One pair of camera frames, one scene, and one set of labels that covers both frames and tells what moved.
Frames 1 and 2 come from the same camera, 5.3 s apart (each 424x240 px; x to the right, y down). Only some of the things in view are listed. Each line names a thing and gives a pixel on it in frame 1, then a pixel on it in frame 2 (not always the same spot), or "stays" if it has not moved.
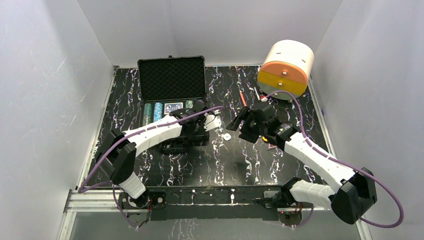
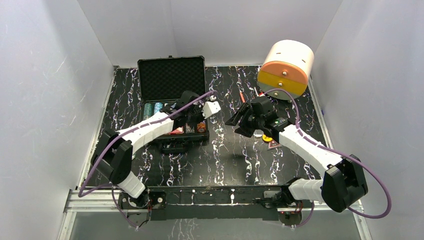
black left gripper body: x=197 y=108 to x=180 y=117
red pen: x=243 y=99 stays
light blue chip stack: x=158 y=111 stays
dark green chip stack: x=147 y=113 stays
